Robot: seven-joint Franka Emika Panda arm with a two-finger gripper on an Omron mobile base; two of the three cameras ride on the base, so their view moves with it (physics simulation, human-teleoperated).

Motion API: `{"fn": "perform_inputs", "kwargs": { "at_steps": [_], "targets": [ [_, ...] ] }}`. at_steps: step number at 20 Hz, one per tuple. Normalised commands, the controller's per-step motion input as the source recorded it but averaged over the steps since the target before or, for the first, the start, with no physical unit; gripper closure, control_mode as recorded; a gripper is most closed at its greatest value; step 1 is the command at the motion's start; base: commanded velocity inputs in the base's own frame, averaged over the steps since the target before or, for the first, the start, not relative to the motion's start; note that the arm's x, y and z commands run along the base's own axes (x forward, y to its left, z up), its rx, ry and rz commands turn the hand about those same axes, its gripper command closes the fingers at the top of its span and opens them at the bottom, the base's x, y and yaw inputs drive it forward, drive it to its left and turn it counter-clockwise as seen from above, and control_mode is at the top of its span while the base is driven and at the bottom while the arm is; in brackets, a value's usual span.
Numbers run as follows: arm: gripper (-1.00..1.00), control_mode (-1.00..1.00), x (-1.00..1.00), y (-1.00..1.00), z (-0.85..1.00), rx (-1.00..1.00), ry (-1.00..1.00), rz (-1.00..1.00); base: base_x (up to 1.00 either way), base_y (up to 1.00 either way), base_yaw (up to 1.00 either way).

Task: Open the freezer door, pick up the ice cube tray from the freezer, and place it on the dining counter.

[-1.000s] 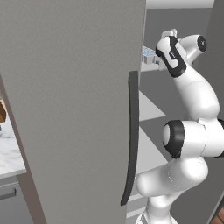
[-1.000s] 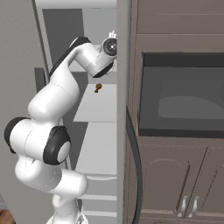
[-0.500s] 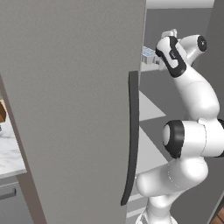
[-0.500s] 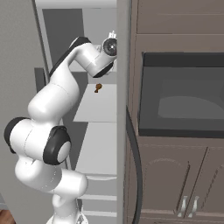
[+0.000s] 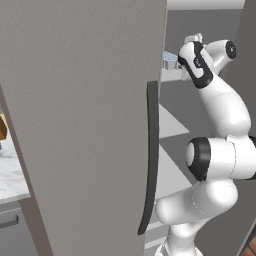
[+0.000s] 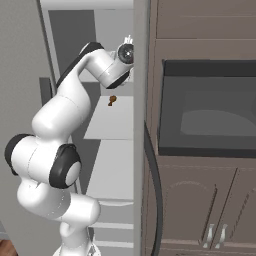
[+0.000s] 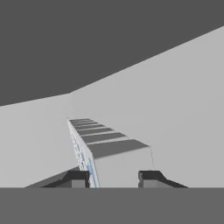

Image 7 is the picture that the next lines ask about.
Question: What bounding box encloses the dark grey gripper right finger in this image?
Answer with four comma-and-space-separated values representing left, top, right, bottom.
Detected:
137, 170, 189, 189

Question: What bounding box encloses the grey flat panel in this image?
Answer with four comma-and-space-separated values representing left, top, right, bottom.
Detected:
24, 165, 81, 189

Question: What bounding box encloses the white cupboard run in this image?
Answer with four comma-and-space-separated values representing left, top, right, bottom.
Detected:
66, 116, 156, 189

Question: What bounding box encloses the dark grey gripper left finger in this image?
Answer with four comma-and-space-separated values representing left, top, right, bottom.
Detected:
41, 170, 91, 189

